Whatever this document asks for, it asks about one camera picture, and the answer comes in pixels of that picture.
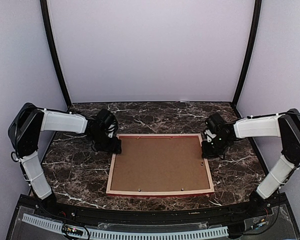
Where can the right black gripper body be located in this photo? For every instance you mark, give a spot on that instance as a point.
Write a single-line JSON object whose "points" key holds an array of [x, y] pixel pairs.
{"points": [[219, 146]]}

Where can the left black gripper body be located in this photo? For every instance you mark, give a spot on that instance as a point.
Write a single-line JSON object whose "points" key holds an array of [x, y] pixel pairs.
{"points": [[102, 142]]}

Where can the brown backing board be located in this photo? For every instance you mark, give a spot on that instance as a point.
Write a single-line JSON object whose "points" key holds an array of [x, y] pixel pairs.
{"points": [[160, 162]]}

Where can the wooden picture frame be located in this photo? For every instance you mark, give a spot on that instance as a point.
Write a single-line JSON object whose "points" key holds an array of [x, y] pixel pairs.
{"points": [[210, 180]]}

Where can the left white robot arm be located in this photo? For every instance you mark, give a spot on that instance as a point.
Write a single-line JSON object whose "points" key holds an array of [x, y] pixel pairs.
{"points": [[24, 133]]}

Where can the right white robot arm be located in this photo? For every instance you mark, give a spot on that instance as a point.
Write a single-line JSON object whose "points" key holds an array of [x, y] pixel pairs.
{"points": [[284, 125]]}

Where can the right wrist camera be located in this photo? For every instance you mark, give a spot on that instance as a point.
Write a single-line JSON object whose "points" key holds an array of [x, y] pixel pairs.
{"points": [[215, 123]]}

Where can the black front rail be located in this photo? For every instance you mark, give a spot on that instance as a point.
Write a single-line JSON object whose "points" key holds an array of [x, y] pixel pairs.
{"points": [[231, 215]]}

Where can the right black corner post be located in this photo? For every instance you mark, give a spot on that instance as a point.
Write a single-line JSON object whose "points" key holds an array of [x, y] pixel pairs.
{"points": [[248, 53]]}

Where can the black corner post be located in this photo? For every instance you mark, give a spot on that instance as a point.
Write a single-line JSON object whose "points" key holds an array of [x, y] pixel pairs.
{"points": [[248, 53], [53, 52]]}

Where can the white slotted cable duct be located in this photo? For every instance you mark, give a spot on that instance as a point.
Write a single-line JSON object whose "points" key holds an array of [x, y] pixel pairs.
{"points": [[112, 231]]}

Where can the left black corner post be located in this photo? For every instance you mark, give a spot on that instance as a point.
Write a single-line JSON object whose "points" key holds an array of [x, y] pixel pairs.
{"points": [[53, 52]]}

